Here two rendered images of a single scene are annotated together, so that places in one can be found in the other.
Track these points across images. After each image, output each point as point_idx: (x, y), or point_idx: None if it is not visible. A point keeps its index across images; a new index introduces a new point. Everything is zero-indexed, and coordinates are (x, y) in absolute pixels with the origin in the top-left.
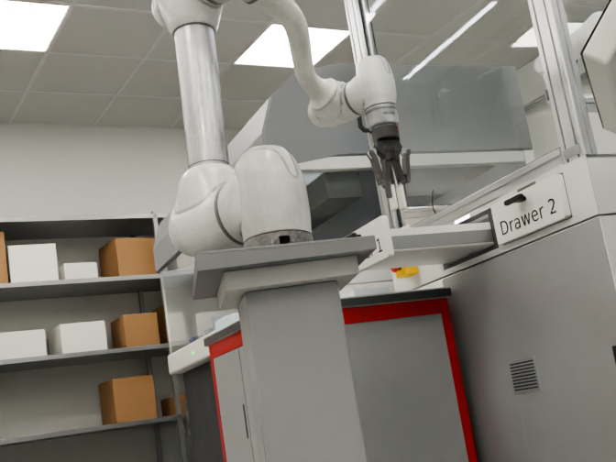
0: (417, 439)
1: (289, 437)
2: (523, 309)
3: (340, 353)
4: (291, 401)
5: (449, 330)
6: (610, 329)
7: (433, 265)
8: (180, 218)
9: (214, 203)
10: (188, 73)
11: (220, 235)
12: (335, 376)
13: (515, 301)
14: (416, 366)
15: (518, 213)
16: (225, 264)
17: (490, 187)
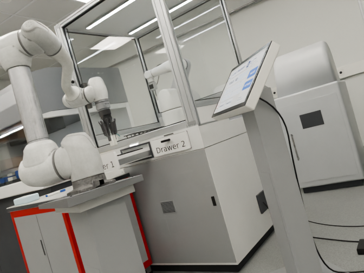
0: None
1: (114, 272)
2: (167, 182)
3: (129, 227)
4: (112, 255)
5: None
6: (209, 190)
7: None
8: (29, 170)
9: (52, 162)
10: (21, 92)
11: (56, 177)
12: (129, 238)
13: (163, 178)
14: None
15: (166, 145)
16: (81, 201)
17: (149, 133)
